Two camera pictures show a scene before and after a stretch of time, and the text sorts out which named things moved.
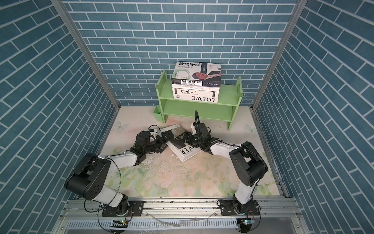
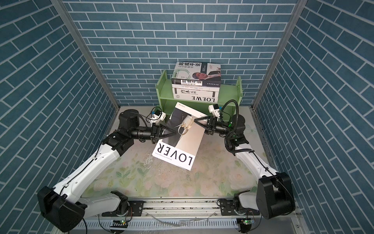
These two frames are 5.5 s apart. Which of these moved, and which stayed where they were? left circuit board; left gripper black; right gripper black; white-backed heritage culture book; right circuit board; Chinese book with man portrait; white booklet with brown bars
Moved: right gripper black; left gripper black
Stayed: right circuit board; white-backed heritage culture book; left circuit board; Chinese book with man portrait; white booklet with brown bars
